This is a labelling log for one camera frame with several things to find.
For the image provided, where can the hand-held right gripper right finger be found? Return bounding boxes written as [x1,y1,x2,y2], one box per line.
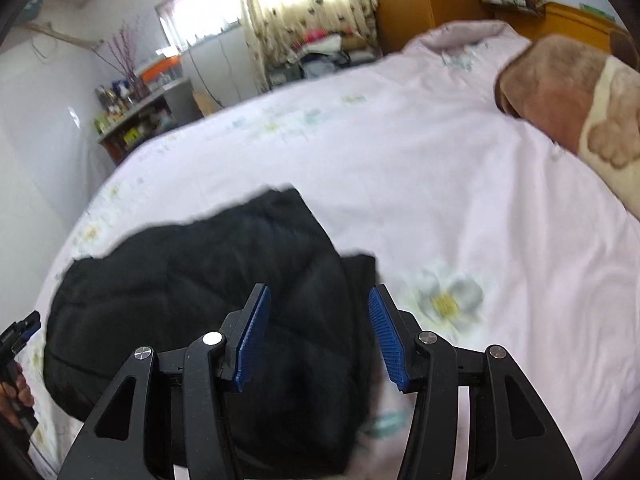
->
[367,284,583,480]

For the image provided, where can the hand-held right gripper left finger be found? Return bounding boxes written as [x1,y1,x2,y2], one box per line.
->
[57,282,273,480]

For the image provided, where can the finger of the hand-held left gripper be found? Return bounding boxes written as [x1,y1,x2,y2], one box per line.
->
[12,310,42,343]

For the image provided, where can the black padded jacket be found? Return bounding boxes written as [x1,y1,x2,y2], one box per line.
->
[42,185,378,478]

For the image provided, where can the pile of clothes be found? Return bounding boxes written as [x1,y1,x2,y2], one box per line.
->
[267,30,378,88]

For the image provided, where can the person's left hand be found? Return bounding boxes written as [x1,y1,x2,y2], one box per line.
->
[0,362,35,431]

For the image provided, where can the bed with pink floral sheet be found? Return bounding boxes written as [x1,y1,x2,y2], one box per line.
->
[27,20,640,480]

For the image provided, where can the cluttered shelf unit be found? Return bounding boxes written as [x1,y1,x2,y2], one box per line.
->
[95,77,206,166]

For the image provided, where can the white cabinet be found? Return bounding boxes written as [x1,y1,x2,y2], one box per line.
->
[180,35,253,116]

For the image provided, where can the purple decorative branches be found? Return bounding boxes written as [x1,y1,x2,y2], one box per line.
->
[92,17,143,93]

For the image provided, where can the orange box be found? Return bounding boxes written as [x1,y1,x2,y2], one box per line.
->
[140,56,181,83]

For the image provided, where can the wrapped air conditioner pipe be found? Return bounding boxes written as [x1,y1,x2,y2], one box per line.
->
[20,22,101,53]

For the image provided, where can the brown and cream fleece blanket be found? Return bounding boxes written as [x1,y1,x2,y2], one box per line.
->
[495,34,640,221]

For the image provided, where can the air conditioner with teal cover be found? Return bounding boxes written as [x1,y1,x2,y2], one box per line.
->
[12,0,46,26]

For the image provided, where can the floral patterned curtain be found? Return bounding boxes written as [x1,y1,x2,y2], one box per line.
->
[225,0,378,91]

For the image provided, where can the window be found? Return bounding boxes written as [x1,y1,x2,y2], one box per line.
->
[155,0,246,53]

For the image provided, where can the wooden wardrobe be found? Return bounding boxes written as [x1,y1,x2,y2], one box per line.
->
[361,0,502,55]

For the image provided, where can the wooden headboard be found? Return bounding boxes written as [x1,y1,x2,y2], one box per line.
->
[515,2,633,56]

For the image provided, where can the brown plush toy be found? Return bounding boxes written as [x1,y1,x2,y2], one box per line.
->
[607,27,640,68]

